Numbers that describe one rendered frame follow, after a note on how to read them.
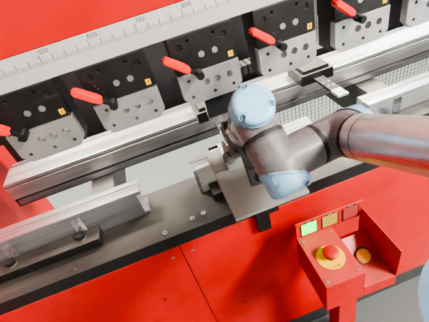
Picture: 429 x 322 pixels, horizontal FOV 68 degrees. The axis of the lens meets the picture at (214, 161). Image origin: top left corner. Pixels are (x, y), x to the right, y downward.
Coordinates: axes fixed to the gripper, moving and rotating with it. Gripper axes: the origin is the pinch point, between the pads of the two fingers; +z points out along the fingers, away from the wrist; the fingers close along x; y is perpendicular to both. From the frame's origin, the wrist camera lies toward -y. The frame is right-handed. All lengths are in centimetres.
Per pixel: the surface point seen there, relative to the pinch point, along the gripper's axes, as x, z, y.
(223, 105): -0.1, -3.0, 14.6
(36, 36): 33, -28, 31
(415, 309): -57, 67, -77
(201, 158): 9.9, 9.8, 5.7
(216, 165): 6.9, 1.8, 1.0
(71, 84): 46, 28, 53
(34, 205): 86, 59, 21
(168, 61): 10.3, -21.9, 21.0
